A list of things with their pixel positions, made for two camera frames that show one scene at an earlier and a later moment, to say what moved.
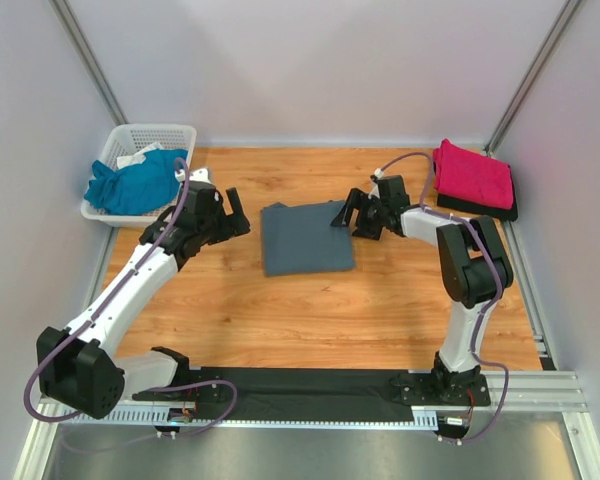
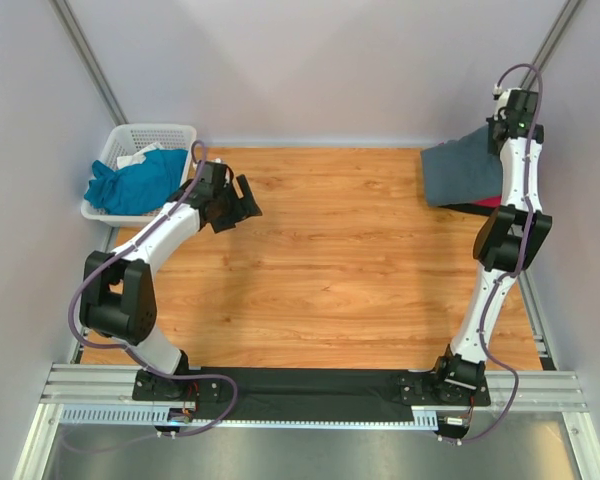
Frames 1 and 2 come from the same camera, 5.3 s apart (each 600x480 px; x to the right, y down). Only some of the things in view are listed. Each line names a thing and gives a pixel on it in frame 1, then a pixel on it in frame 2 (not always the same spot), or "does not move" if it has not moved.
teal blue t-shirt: x=145 y=186 does not move
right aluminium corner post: x=532 y=76 does not move
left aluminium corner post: x=74 y=34 does not move
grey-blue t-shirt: x=302 y=238 → x=462 y=171
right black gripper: x=353 y=201 → x=490 y=126
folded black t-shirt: x=488 y=210 does not move
